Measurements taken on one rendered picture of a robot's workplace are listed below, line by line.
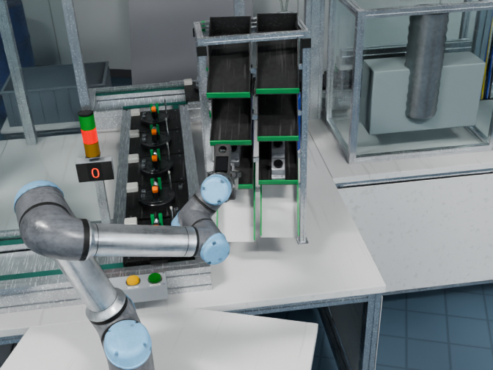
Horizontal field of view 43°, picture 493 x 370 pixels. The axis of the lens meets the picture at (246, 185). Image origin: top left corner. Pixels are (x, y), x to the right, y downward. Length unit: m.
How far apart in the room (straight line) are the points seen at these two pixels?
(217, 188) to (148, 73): 4.14
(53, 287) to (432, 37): 1.76
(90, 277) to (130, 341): 0.19
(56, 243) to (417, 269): 2.14
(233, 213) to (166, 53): 3.58
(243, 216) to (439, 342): 1.46
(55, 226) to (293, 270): 1.04
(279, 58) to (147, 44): 3.70
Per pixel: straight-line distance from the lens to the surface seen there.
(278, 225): 2.18
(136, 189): 2.52
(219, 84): 1.95
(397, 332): 3.30
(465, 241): 3.22
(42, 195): 1.52
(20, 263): 2.35
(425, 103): 2.85
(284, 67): 2.00
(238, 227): 2.16
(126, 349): 1.65
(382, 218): 2.97
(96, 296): 1.70
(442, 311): 3.46
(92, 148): 2.17
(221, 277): 2.21
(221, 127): 2.03
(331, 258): 2.30
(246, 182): 2.07
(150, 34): 5.65
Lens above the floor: 2.26
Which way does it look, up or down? 31 degrees down
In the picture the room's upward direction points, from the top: 2 degrees counter-clockwise
